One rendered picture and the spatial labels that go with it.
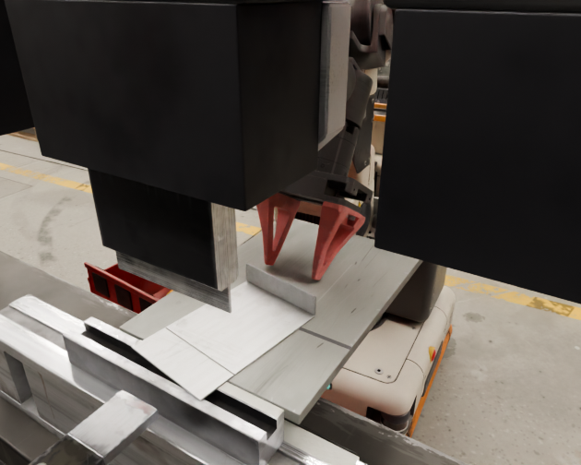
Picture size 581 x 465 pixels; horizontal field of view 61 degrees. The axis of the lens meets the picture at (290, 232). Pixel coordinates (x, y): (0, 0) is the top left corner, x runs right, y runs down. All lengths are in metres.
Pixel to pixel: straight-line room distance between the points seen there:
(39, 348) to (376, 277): 0.32
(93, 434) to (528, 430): 1.60
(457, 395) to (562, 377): 0.41
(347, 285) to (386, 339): 1.10
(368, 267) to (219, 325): 0.17
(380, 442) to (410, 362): 1.01
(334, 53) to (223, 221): 0.11
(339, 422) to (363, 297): 0.13
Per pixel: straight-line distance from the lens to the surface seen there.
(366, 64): 0.52
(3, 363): 0.56
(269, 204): 0.48
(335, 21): 0.24
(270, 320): 0.43
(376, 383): 1.43
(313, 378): 0.38
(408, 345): 1.57
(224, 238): 0.28
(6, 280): 0.83
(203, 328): 0.43
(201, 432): 0.38
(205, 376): 0.38
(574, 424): 1.91
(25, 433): 0.57
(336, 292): 0.47
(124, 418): 0.36
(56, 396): 0.50
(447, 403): 1.82
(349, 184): 0.45
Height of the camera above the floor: 1.26
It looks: 27 degrees down
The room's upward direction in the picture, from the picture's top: straight up
